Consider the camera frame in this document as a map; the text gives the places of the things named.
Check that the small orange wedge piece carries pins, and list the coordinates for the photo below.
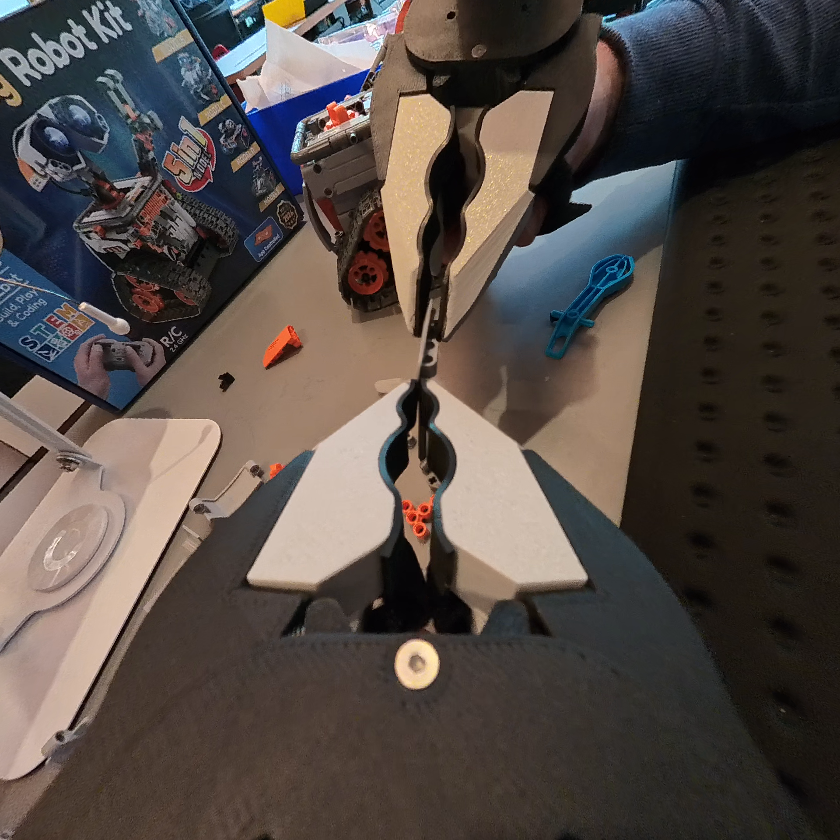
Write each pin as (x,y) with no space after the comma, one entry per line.
(282,348)

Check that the blue plastic brick separator tool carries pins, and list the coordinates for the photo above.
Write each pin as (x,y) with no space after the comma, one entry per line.
(587,302)

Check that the light grey bracket piece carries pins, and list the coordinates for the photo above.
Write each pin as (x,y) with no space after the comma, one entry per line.
(226,492)

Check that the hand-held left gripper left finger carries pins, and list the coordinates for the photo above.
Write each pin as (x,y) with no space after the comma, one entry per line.
(315,525)

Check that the small grey two-hole connector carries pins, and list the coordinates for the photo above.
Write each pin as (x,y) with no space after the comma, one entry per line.
(430,348)

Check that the blue plastic bin with bags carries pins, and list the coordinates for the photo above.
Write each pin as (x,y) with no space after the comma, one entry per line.
(289,138)

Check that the black long axle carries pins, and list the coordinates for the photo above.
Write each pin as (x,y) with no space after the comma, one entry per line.
(422,426)

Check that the small black pin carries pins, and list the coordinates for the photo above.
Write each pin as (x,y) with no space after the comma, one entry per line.
(227,382)

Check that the dark blue robot kit box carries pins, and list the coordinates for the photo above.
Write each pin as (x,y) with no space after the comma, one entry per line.
(131,197)

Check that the wooden book stand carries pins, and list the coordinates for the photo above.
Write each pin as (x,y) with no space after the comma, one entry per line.
(131,525)

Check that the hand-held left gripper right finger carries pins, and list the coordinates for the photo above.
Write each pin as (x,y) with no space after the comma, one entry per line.
(518,525)

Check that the light grey panel piece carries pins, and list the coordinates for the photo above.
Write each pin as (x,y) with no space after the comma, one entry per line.
(387,384)

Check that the grey orange tracked toy robot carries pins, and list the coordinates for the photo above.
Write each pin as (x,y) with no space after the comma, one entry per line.
(334,177)

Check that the crumpled clear plastic bags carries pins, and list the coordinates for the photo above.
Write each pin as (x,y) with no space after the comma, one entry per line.
(295,59)

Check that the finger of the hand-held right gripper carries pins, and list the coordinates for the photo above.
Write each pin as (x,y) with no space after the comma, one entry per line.
(403,170)
(512,151)

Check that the orange translucent piece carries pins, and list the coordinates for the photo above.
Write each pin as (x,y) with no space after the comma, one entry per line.
(276,469)

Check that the yellow plastic bin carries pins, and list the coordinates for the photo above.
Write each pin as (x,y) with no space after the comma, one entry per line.
(282,10)

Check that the orange three-hole connector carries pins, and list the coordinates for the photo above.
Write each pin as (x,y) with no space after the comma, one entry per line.
(418,518)

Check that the person's right forearm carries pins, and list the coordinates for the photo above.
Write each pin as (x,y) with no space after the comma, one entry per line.
(722,79)

